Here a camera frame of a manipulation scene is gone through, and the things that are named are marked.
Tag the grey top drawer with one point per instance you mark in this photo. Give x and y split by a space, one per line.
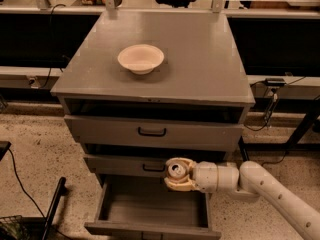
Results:
154 133

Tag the black wire basket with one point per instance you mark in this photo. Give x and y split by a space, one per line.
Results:
12 228

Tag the black power adapter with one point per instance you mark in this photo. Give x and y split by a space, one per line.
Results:
278 82

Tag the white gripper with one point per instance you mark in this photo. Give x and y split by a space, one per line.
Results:
204 176

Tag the orange drink can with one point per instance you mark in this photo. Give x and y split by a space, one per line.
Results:
177 172

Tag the black table frame right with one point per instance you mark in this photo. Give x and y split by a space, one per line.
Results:
292 144

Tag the grey open bottom drawer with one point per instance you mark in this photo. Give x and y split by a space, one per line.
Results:
143 208

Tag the grey middle drawer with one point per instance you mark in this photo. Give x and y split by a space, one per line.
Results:
125 165

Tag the black metal stand leg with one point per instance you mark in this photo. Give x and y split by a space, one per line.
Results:
59 192

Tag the white paper bowl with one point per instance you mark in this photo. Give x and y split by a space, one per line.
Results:
140 59

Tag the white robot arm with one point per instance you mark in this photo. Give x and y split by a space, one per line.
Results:
246 183

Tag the grey drawer cabinet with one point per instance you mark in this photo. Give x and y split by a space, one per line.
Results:
200 80

